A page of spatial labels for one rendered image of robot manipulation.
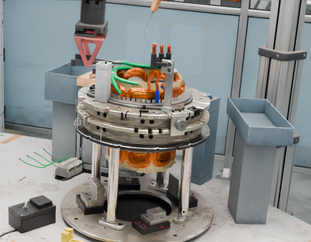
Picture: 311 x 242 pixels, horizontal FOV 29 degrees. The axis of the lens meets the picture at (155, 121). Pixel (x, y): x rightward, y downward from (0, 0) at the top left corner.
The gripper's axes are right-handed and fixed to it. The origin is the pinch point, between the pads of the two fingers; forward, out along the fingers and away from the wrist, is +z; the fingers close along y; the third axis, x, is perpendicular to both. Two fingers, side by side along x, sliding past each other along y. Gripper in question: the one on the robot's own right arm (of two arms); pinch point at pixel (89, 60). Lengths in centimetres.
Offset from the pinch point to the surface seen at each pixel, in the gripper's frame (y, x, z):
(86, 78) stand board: -24.1, -3.4, 11.1
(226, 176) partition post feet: -212, 66, 117
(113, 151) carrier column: 13.3, 8.5, 17.4
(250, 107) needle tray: -15.0, 42.3, 11.8
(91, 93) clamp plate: 4.7, 1.5, 6.8
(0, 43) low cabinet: -235, -86, 52
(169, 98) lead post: 13.3, 19.7, 3.4
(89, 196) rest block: 5.3, 3.0, 33.2
